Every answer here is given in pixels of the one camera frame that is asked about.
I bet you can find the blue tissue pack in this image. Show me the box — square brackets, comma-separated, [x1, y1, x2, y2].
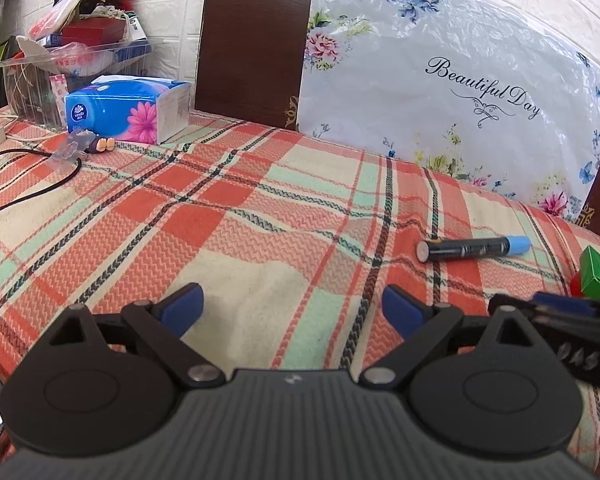
[64, 75, 192, 145]

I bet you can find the plaid tablecloth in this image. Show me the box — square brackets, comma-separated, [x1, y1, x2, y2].
[0, 107, 600, 466]

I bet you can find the clear plastic storage box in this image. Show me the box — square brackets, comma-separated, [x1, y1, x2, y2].
[0, 35, 152, 128]

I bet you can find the white cable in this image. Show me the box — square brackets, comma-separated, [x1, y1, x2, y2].
[0, 114, 53, 143]

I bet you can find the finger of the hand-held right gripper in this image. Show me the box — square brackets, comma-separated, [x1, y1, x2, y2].
[488, 291, 600, 322]

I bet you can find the red box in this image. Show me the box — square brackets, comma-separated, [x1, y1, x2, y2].
[61, 19, 127, 47]

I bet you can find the floral plastic bag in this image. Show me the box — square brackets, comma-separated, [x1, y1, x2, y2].
[297, 0, 600, 224]

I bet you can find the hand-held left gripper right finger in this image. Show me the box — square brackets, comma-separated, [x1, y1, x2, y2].
[358, 284, 550, 389]

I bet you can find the black marker with blue cap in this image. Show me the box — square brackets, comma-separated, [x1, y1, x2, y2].
[417, 235, 532, 262]

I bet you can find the black cable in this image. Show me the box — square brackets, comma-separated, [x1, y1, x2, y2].
[0, 149, 84, 219]

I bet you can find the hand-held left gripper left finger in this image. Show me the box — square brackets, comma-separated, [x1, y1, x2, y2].
[47, 282, 227, 389]

